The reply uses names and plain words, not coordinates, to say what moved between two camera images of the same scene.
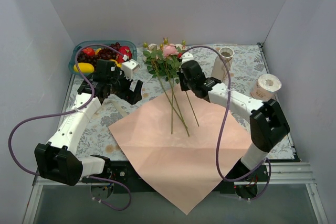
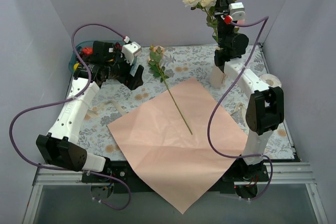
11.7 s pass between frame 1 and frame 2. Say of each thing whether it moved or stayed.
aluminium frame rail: stayed
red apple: stayed
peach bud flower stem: moved
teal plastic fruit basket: stayed
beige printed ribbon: stayed
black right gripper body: moved
